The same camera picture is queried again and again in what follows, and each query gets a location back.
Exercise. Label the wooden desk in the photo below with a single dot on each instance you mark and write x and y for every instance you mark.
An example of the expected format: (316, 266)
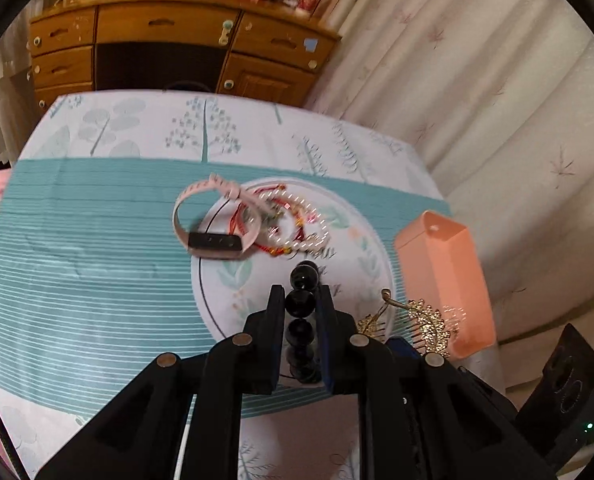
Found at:
(177, 35)

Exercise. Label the pink smart band watch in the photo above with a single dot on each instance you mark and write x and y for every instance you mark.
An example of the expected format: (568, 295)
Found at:
(214, 241)

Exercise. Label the white lace furniture cover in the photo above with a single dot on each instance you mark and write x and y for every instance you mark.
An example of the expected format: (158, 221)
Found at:
(2, 115)

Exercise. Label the tree print tablecloth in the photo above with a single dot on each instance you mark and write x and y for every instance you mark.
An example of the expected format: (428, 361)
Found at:
(102, 240)

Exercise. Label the gold leaf hair comb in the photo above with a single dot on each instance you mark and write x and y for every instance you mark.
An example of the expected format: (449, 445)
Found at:
(429, 322)

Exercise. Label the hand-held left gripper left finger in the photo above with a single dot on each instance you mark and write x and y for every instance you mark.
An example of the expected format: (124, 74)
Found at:
(276, 332)

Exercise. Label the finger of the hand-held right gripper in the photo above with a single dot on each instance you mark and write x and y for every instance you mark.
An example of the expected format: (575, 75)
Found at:
(402, 349)

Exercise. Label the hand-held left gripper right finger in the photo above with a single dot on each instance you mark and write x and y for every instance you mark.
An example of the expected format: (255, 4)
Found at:
(327, 332)

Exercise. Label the pink plastic box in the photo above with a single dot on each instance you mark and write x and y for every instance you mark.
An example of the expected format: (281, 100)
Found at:
(447, 270)

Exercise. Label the cream leaf print curtain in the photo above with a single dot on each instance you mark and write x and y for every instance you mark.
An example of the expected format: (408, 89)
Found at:
(477, 85)

